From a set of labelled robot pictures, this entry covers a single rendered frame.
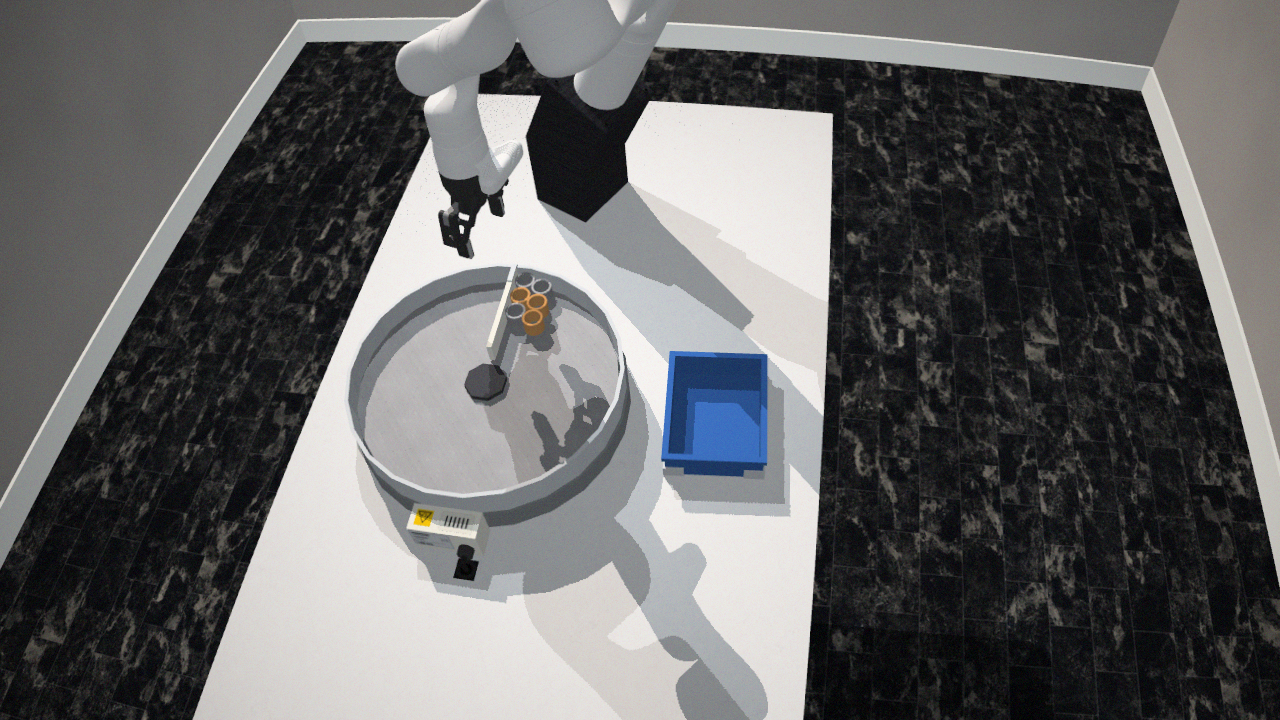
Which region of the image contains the bronze bushing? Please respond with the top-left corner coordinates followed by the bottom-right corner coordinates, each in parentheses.
top-left (509, 287), bottom-right (531, 311)
top-left (522, 310), bottom-right (545, 336)
top-left (527, 293), bottom-right (549, 319)

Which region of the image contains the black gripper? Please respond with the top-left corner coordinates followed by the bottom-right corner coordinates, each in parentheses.
top-left (438, 170), bottom-right (509, 259)

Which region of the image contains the blue open-top crate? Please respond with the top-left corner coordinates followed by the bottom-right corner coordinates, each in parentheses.
top-left (660, 351), bottom-right (767, 479)

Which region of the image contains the grey metal bushing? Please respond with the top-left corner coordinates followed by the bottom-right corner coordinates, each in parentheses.
top-left (531, 279), bottom-right (553, 304)
top-left (506, 304), bottom-right (526, 329)
top-left (515, 272), bottom-right (535, 296)

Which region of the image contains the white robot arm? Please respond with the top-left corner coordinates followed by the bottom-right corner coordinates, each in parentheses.
top-left (396, 0), bottom-right (678, 195)

